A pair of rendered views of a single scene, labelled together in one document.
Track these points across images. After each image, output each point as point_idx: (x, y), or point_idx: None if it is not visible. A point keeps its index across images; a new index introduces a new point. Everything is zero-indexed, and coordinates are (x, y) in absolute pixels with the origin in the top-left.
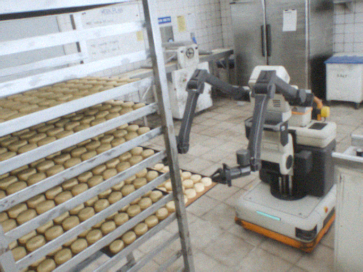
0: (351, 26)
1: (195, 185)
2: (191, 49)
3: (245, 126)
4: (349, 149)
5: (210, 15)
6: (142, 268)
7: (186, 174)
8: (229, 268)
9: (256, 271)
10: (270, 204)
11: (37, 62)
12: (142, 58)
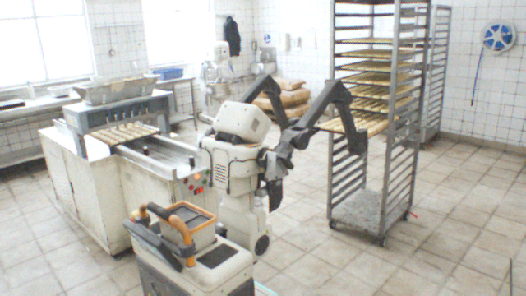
0: None
1: (327, 123)
2: None
3: (282, 182)
4: (185, 175)
5: None
6: (415, 295)
7: (336, 127)
8: (316, 293)
9: (288, 289)
10: (257, 294)
11: (406, 25)
12: (338, 30)
